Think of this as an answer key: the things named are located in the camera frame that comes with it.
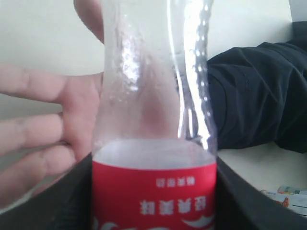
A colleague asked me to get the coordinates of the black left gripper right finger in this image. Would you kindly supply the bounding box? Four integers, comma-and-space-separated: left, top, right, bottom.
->
215, 158, 307, 230

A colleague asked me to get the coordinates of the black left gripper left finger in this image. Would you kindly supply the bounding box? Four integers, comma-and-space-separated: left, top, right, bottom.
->
0, 155, 92, 230

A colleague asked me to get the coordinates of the clear cola bottle red label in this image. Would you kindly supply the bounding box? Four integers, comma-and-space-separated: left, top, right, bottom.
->
92, 0, 217, 230

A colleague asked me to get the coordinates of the black sleeved forearm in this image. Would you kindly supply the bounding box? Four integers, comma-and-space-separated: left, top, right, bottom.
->
207, 21, 307, 153

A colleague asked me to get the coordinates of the person's open hand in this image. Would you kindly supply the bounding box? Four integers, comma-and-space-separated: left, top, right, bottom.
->
0, 0, 106, 208

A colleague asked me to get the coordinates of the colourful printed paper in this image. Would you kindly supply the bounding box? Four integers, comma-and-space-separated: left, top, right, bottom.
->
261, 186, 307, 217

